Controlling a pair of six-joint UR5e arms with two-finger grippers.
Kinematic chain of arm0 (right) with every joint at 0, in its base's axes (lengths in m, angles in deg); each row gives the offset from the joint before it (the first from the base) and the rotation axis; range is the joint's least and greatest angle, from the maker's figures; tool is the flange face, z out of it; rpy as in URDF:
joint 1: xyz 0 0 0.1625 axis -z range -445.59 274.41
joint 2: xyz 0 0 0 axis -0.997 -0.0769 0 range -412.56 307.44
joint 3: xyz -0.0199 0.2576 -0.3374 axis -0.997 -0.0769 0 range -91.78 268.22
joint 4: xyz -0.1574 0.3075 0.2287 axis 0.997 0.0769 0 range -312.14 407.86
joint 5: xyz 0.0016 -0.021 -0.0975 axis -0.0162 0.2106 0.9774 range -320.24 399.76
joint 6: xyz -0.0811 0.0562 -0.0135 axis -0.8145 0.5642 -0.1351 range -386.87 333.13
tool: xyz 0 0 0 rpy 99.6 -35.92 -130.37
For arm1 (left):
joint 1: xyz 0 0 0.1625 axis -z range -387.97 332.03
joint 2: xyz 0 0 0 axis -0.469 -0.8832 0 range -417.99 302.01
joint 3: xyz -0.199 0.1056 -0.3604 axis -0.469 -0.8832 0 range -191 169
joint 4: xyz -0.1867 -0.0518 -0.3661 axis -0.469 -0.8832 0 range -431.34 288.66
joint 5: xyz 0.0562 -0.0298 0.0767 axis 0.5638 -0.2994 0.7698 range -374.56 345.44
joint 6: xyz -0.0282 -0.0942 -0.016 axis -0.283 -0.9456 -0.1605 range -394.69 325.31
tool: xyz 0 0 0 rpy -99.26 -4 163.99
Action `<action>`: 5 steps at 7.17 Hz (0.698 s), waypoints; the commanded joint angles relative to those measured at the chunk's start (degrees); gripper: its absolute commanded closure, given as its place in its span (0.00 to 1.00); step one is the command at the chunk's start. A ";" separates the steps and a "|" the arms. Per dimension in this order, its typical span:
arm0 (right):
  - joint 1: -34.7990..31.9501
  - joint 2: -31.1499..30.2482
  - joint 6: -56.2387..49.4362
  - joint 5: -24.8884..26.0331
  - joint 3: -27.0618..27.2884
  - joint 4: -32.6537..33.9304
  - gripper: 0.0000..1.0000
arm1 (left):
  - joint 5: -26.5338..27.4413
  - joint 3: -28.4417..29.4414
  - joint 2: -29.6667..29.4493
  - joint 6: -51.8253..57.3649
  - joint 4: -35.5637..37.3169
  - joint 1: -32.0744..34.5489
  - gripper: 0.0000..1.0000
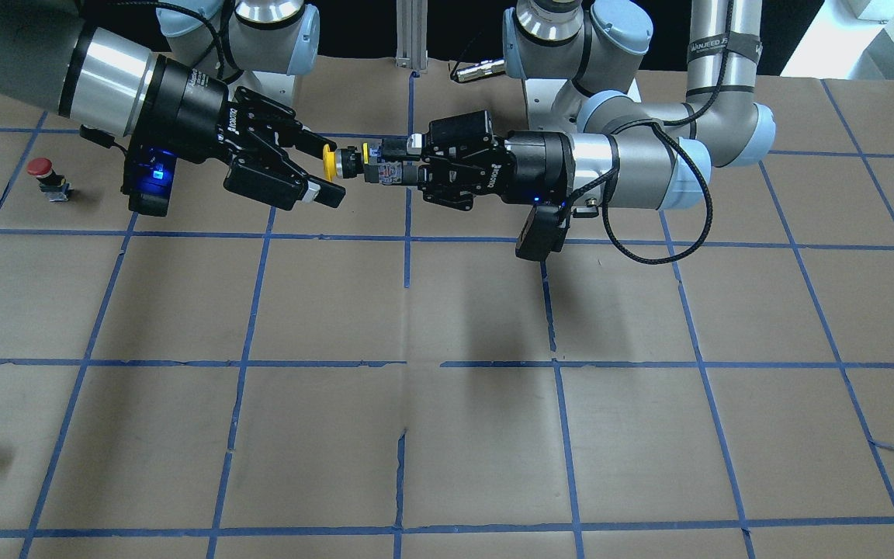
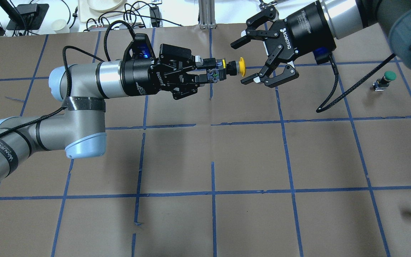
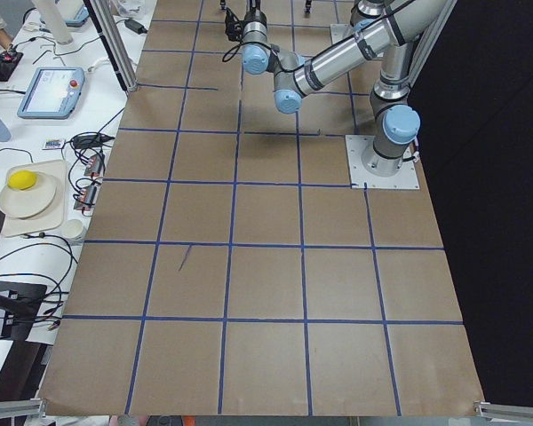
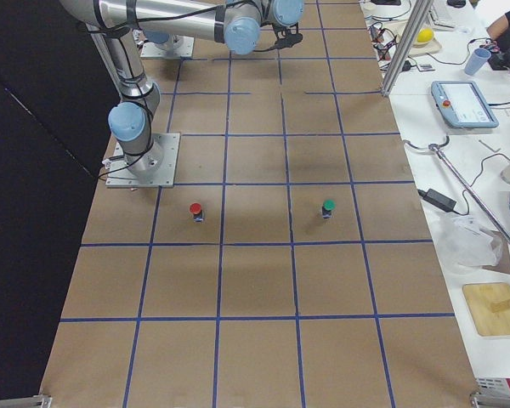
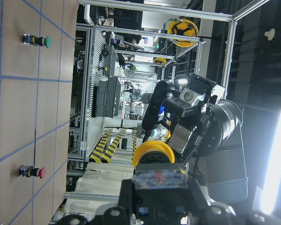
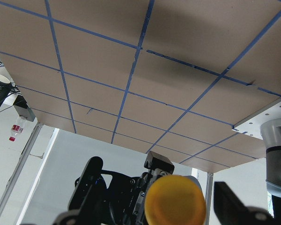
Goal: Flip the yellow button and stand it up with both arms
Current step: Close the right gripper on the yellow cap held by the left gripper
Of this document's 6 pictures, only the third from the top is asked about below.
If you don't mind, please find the white paper cup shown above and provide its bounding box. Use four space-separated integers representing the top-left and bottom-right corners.
60 219 87 243

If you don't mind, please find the beige tray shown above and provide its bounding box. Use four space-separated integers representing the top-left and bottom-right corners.
0 160 68 237

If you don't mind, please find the black power adapter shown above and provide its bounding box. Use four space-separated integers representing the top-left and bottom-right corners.
124 18 147 35

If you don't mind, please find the blue teach pendant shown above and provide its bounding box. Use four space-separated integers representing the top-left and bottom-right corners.
17 67 85 120

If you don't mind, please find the yellow lemon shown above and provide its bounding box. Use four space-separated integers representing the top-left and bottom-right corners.
7 170 37 191

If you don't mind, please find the beige round plate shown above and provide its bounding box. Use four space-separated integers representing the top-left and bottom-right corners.
0 173 57 218

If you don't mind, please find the aluminium frame post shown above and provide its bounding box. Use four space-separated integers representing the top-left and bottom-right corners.
84 0 138 93

